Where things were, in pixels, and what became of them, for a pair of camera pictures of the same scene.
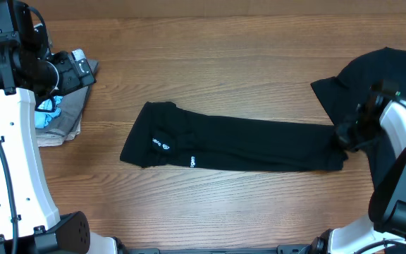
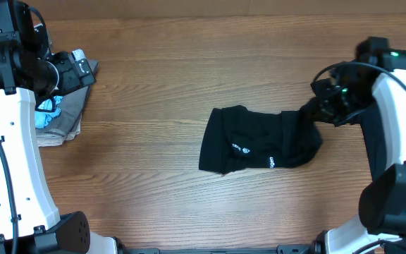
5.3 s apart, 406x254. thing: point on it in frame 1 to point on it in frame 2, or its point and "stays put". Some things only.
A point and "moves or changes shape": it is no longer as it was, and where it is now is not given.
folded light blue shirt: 43,118 stays put
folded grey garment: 72,109 stays put
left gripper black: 73,80 stays put
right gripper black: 342,137 to 325,109
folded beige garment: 48,140 stays put
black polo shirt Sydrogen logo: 165,135 moves or changes shape
